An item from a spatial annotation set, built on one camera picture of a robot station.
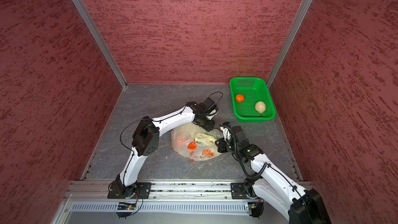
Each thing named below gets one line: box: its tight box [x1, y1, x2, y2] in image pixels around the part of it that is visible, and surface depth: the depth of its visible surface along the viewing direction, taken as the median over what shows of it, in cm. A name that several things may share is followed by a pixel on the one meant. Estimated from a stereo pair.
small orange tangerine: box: [235, 94, 245, 103], surface depth 110 cm
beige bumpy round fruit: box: [254, 101, 266, 115], surface depth 103 cm
